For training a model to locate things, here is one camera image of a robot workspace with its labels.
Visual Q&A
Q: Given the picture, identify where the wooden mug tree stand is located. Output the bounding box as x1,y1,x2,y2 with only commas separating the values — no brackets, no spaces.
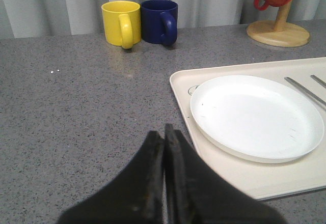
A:
247,2,310,47

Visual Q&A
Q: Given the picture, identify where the grey curtain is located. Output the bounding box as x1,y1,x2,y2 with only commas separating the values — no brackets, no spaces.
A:
0,0,326,39

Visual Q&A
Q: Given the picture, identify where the yellow mug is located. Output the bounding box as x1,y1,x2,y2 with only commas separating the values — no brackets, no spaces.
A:
101,1,141,49

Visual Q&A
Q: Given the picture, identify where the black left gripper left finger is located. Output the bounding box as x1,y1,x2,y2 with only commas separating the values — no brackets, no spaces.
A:
58,131,164,223

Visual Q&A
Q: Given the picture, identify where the dark blue mug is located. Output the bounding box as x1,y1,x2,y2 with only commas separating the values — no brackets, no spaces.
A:
141,0,178,46

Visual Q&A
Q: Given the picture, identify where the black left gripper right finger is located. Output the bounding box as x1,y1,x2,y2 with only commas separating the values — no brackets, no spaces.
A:
164,124,286,223

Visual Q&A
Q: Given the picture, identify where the white round plate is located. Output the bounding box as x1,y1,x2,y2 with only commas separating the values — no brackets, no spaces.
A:
190,75,325,163

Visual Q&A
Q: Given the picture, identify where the silver metal fork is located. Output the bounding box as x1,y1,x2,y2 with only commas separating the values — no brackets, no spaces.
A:
284,77,325,108

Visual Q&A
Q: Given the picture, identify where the cream rabbit serving tray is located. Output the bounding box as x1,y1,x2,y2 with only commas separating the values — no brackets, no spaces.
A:
170,58,325,200

